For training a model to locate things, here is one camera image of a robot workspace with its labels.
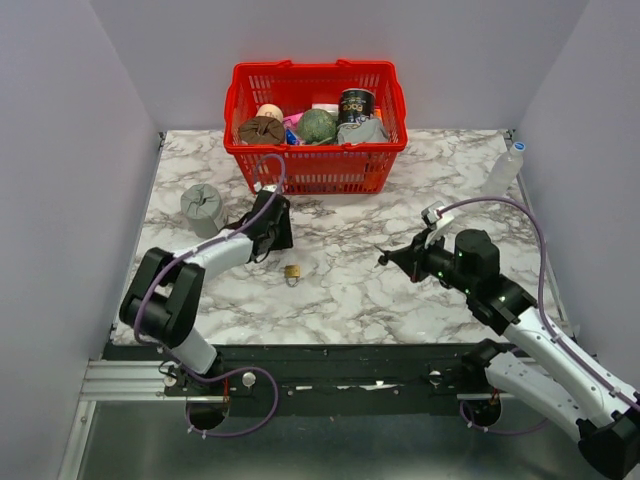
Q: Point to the grey wrapped roll in basket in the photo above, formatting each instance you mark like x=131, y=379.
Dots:
x=371, y=130

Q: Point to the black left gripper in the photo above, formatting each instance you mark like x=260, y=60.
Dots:
x=286, y=239

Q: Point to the brass padlock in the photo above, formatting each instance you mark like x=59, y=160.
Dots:
x=292, y=275

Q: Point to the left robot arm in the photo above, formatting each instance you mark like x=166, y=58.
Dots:
x=162, y=300

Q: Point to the black head key bunch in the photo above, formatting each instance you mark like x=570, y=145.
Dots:
x=385, y=256

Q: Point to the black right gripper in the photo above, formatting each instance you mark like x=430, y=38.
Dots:
x=412, y=258

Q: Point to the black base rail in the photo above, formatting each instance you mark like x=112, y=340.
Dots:
x=347, y=380

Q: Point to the grey wrapped roll on table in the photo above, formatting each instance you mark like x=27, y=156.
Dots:
x=204, y=210

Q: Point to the beige egg shaped object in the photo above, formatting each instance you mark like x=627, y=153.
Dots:
x=270, y=110

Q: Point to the green round ball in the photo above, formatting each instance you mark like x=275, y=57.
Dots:
x=317, y=127

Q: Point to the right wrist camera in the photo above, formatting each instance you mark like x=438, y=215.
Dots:
x=437, y=221

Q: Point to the clear plastic bottle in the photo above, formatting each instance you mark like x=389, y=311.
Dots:
x=504, y=171

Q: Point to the pink packet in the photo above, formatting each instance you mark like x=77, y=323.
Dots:
x=290, y=124

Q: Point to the red plastic basket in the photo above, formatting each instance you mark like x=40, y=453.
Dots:
x=294, y=88

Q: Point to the brown wrapped roll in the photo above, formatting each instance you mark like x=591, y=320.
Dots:
x=262, y=130

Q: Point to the black can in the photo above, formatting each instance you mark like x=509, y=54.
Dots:
x=356, y=105

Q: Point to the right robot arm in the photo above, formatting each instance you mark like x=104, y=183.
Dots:
x=591, y=405

